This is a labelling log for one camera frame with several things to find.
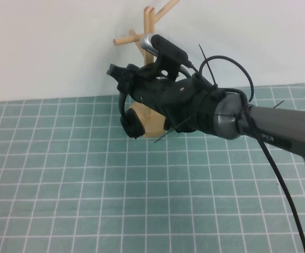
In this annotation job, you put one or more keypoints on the black zip tie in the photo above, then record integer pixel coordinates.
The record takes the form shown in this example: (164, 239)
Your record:
(279, 104)
(204, 56)
(168, 134)

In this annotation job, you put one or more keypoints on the green white-grid tablecloth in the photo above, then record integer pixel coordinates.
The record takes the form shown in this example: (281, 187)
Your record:
(115, 200)

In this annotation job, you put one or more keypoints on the black over-ear headphones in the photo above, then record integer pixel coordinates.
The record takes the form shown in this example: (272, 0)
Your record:
(133, 125)

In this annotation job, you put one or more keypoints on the wooden branch headphone stand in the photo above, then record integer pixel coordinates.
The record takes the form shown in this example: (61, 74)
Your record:
(149, 23)

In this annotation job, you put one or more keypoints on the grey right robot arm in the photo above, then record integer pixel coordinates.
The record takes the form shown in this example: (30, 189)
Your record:
(278, 126)

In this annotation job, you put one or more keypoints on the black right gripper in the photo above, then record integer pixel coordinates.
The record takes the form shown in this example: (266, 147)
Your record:
(173, 100)

